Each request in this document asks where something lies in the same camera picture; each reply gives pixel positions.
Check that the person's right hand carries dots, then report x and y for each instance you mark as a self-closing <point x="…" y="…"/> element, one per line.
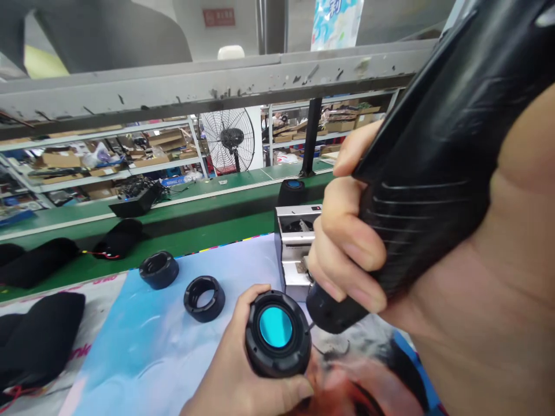
<point x="511" y="225"/>

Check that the person's left hand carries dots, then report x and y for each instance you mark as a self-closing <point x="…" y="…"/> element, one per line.
<point x="225" y="385"/>

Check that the black electric screwdriver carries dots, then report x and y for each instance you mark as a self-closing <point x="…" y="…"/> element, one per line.
<point x="438" y="156"/>

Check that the printed plastic sheet mat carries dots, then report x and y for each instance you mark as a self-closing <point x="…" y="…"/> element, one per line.
<point x="151" y="346"/>

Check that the silver screw feeder machine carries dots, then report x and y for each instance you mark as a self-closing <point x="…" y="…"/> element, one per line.
<point x="292" y="260"/>

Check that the green conveyor belt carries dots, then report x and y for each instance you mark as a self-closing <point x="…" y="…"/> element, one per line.
<point x="208" y="199"/>

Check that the pile of black fabric sleeves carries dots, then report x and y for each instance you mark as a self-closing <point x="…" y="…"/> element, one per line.
<point x="39" y="338"/>

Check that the metal shelf with cartons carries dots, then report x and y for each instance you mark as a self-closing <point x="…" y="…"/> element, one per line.
<point x="342" y="121"/>
<point x="108" y="158"/>

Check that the black cylindrical speaker, blue end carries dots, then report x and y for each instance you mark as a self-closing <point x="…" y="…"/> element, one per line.
<point x="291" y="193"/>

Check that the black fabric speaker sleeve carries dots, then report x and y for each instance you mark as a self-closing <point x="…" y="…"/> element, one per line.
<point x="9" y="255"/>
<point x="39" y="262"/>

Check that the blue and white hanging banner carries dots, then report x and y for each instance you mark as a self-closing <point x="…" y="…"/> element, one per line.
<point x="336" y="24"/>

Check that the black support post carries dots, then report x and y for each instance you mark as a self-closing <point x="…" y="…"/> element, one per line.
<point x="311" y="138"/>

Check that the black industrial pedestal fan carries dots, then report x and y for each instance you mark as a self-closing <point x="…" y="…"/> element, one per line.
<point x="229" y="138"/>

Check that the grey metal frame beam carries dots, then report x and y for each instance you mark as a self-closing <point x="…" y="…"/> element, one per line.
<point x="195" y="82"/>

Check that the red wall sign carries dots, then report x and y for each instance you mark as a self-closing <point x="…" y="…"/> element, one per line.
<point x="219" y="17"/>

